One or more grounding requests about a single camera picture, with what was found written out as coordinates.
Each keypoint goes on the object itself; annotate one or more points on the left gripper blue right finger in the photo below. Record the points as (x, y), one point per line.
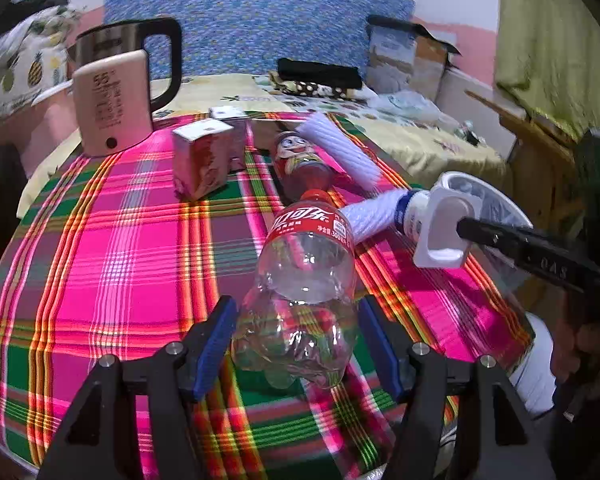
(386, 363)

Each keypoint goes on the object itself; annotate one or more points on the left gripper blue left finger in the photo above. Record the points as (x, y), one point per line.
(210, 341)

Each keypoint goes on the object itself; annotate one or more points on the clear cola plastic bottle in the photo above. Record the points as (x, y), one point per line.
(299, 319)

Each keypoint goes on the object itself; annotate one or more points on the white foam net sleeve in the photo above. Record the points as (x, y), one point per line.
(371, 216)

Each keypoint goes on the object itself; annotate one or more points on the red white milk carton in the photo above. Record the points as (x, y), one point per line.
(200, 159)

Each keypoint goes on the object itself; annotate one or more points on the red cartoon milk can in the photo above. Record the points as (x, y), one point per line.
(298, 166)

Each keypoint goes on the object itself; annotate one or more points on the purple white small carton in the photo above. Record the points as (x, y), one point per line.
(236, 118)

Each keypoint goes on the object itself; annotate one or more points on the purple foam net sleeve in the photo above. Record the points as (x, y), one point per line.
(321, 131)

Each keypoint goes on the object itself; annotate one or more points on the white round trash bin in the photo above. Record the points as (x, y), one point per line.
(496, 207)

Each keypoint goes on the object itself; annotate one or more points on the person right hand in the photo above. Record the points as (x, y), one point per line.
(575, 361)

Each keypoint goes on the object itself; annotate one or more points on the wooden round side table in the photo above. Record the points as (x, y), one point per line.
(545, 179)

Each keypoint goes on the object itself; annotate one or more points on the pink plaid tablecloth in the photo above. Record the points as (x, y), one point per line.
(109, 260)

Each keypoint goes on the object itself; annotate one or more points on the yellow pineapple bed sheet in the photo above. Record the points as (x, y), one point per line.
(423, 152)

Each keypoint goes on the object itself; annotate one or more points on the white plastic bag on bed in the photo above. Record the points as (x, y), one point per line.
(413, 106)

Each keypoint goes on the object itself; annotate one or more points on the green curtain cloth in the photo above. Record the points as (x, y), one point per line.
(548, 59)

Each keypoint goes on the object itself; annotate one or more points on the cardboard box with bag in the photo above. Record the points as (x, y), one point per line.
(407, 56)

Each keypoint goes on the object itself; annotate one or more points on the black folded clothing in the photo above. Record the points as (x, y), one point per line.
(330, 75)

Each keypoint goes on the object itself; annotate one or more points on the black bag on floor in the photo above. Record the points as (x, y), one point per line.
(13, 179)

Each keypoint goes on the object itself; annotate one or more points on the polka dot brown cloth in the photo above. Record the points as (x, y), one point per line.
(314, 90)

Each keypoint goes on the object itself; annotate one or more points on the blue floral mattress headboard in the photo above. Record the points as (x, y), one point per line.
(249, 36)

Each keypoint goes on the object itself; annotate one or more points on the pineapple print bedding pile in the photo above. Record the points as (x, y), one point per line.
(33, 49)

